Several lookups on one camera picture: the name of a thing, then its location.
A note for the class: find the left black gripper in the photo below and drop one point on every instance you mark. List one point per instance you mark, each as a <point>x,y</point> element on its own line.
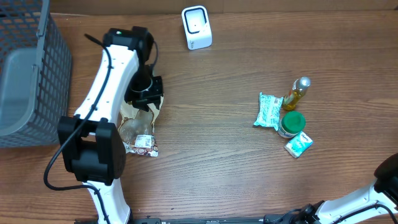
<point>140,101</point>

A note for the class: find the snack packet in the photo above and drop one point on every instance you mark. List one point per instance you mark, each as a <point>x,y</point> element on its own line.
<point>137,129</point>

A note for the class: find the teal tissue pack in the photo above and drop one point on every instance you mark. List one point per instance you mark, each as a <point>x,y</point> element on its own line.
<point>269,111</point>
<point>298,144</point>

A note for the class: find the green lid white jar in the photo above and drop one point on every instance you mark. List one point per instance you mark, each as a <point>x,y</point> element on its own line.
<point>291,124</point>

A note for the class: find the yellow liquid bottle silver cap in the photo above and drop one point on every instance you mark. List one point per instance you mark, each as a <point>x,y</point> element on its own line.
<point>298,91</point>

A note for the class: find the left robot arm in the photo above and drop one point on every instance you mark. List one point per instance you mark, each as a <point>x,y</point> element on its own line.
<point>116,118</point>

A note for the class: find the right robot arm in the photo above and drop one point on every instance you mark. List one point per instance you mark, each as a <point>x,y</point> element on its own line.
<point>377,198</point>

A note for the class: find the white barcode scanner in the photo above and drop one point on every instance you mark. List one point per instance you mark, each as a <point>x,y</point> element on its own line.
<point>197,27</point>

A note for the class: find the grey plastic shopping basket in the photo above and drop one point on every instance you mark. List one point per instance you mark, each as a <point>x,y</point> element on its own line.
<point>36,68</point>

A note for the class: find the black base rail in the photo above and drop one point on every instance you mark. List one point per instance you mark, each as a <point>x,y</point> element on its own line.
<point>287,218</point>

